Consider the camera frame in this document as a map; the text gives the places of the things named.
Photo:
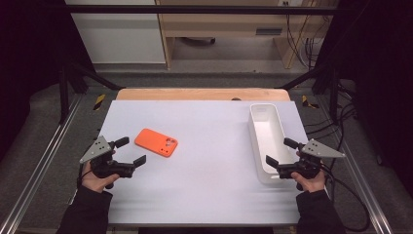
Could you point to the black horizontal frame bar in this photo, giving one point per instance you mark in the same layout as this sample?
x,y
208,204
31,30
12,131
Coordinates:
x,y
195,9

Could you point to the aluminium floor rail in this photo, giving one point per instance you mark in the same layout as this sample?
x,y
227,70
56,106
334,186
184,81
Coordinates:
x,y
42,162
367,191

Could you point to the person's left hand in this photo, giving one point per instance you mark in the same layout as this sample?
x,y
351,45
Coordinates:
x,y
94,182

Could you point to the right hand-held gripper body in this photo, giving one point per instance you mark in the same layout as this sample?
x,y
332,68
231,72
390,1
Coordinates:
x,y
319,149

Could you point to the orange phone case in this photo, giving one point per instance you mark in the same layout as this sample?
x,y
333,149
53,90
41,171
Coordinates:
x,y
156,143

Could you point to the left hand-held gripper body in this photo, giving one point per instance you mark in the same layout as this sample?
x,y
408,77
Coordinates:
x,y
100,148

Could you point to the black frame leg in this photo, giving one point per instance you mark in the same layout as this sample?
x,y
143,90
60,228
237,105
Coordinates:
x,y
64,94
333,94

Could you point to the person's right hand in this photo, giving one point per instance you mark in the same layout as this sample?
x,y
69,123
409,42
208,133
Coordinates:
x,y
311,183

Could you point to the white cabinet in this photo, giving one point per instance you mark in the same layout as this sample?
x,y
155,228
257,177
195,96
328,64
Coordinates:
x,y
120,35

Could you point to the black curtain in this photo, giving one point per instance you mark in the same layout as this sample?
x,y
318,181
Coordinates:
x,y
29,65
383,65

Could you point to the white oblong plastic bin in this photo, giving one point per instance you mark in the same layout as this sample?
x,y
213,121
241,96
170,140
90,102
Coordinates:
x,y
269,136

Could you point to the wooden desk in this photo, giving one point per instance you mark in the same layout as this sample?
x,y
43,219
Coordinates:
x,y
224,21

